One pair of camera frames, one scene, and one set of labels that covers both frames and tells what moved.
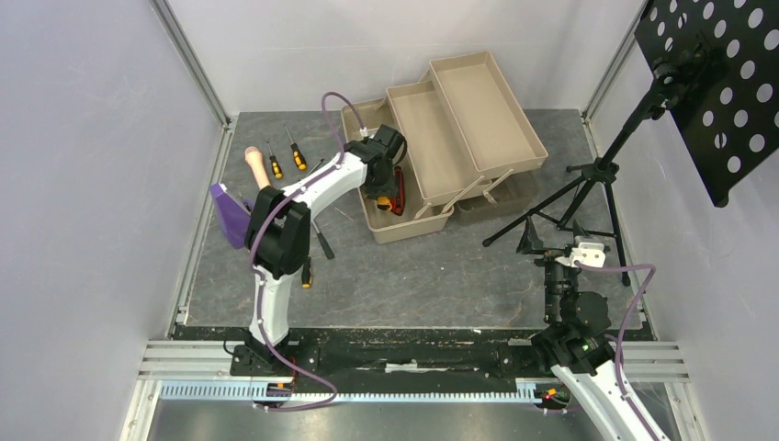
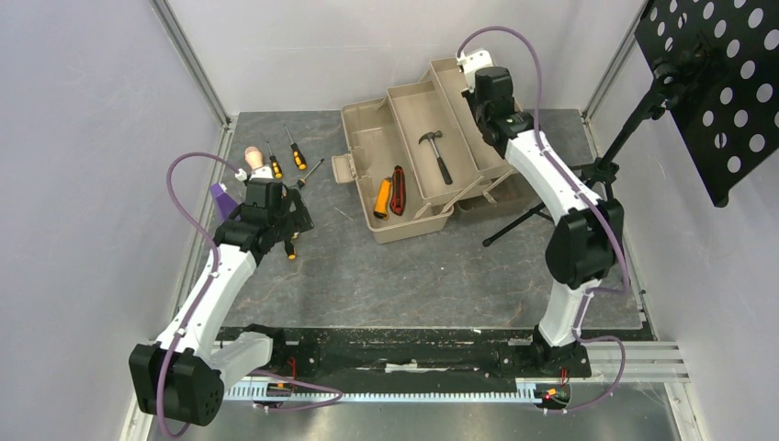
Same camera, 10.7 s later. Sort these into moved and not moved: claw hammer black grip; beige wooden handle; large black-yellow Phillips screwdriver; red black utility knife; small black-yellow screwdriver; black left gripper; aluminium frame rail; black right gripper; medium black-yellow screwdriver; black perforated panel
Moved: large black-yellow Phillips screwdriver; black left gripper; claw hammer black grip; black right gripper
Not moved: red black utility knife; aluminium frame rail; small black-yellow screwdriver; black perforated panel; beige wooden handle; medium black-yellow screwdriver
